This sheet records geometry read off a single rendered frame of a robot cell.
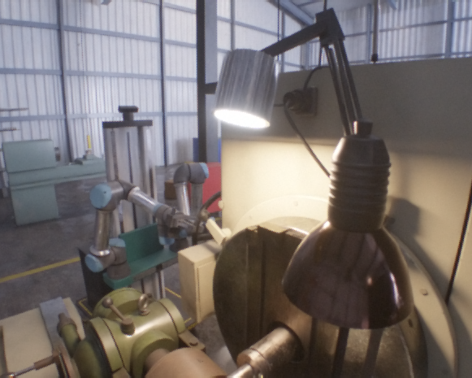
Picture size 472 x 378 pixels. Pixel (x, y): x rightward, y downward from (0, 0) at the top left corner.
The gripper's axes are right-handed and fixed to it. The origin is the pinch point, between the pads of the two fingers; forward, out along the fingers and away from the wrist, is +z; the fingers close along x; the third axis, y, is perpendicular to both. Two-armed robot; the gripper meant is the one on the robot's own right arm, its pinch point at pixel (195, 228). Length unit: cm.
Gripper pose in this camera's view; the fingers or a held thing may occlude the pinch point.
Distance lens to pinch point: 120.0
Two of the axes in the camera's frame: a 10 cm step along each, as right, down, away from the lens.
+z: 6.7, 1.8, -7.2
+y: 2.2, -9.8, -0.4
